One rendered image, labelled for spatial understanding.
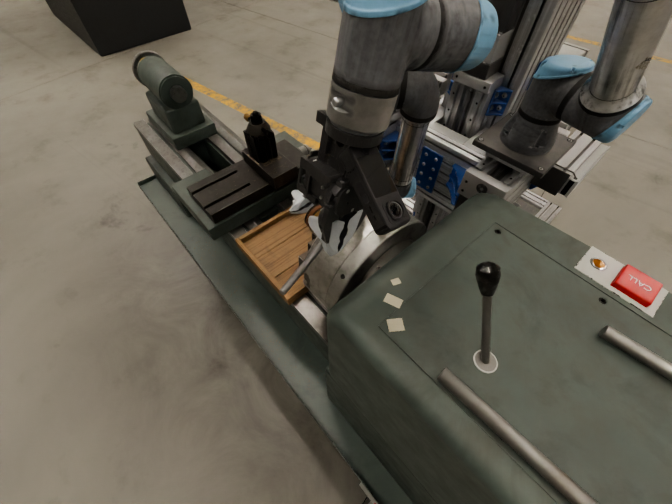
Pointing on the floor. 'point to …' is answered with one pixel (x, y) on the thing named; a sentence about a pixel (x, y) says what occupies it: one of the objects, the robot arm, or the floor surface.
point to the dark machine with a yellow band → (121, 21)
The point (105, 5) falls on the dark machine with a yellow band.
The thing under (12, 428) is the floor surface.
